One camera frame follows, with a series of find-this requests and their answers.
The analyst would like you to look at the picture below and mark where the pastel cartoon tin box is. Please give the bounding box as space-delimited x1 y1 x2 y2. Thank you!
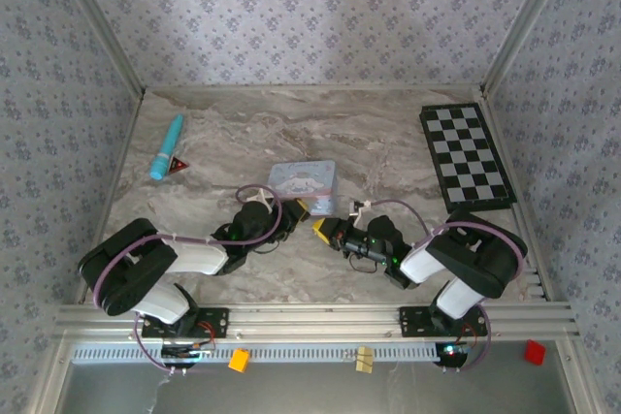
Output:
268 160 340 218

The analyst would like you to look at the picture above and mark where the teal pen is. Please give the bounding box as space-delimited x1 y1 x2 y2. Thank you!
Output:
148 113 185 180

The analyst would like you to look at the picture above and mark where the black grey chessboard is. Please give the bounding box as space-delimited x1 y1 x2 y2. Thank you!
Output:
419 102 518 214

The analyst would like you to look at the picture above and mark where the tan wooden block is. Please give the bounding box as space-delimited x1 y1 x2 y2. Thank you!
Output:
355 345 376 375

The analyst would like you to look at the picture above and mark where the orange toy block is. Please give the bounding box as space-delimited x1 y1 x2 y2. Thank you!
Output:
227 347 252 375

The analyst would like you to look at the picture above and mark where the round black controller board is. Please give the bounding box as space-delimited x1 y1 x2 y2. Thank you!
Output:
434 340 474 372
159 341 217 369

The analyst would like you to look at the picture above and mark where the grey metal sheet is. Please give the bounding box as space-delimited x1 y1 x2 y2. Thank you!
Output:
60 363 581 414

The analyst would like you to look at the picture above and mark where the red toy block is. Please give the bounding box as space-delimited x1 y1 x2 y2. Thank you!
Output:
523 339 547 366

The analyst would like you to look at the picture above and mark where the thin black gripper wire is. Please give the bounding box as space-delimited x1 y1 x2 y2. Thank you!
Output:
348 256 387 275

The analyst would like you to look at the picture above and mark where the aluminium mounting rail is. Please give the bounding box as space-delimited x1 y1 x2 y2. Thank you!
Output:
52 302 581 343

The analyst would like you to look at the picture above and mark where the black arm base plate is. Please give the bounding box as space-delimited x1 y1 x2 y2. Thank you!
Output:
398 305 489 338
140 306 230 340

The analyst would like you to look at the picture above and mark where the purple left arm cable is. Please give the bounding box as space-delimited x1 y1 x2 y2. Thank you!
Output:
90 184 285 375

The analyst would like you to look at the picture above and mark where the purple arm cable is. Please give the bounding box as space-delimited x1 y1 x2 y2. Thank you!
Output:
90 184 285 375
356 199 530 374

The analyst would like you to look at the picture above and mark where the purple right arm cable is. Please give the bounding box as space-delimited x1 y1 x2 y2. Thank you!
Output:
356 199 530 374

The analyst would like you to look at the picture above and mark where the grey slotted cable duct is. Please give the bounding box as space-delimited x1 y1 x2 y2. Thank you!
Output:
70 341 441 365

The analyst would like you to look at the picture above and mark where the aluminium table side rail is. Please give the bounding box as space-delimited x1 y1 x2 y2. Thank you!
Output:
75 92 147 306
475 92 552 302

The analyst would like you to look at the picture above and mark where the aluminium frame post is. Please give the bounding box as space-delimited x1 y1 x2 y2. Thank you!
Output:
50 0 147 96
478 0 579 96

